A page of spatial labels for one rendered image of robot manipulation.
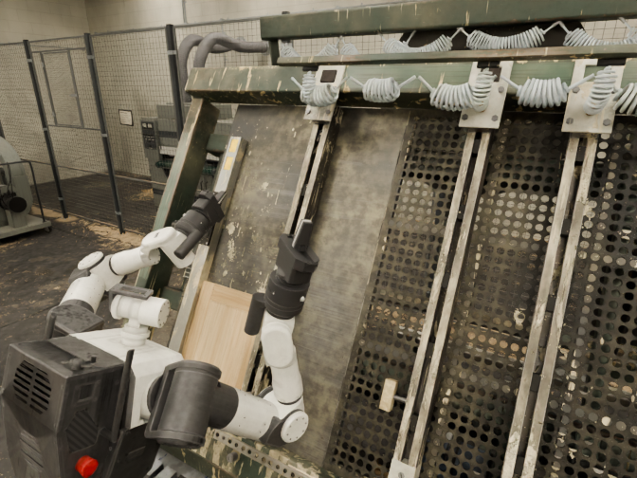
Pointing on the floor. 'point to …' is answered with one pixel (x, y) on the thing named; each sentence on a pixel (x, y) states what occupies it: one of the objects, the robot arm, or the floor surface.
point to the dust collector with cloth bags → (17, 195)
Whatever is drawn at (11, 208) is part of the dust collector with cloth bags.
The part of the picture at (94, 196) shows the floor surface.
